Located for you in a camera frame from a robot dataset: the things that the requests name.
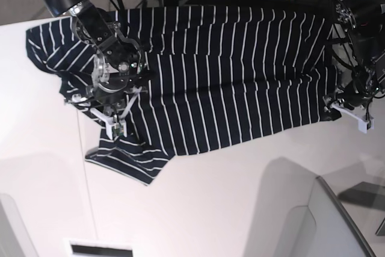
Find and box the white slotted panel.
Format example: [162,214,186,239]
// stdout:
[64,238,135,257]

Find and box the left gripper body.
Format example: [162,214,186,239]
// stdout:
[321,94,342,122]

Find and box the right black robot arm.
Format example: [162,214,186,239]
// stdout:
[25,0,152,123]

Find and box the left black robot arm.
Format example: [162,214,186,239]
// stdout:
[324,0,384,124]

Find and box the navy white striped t-shirt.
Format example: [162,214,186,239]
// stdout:
[25,0,377,187]

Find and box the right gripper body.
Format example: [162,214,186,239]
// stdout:
[64,85,149,119]

